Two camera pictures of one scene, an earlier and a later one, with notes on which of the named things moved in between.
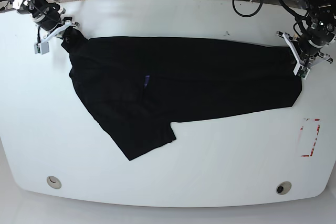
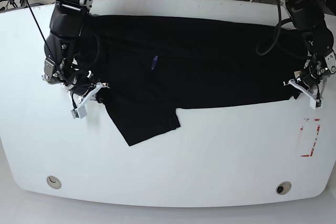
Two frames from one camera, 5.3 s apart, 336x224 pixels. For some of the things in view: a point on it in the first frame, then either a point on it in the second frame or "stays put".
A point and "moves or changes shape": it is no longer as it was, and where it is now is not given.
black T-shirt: x=137 y=86 moves or changes shape
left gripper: x=48 y=18 -> x=73 y=77
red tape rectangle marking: x=312 y=149 stays put
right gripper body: x=316 y=35 -> x=318 y=66
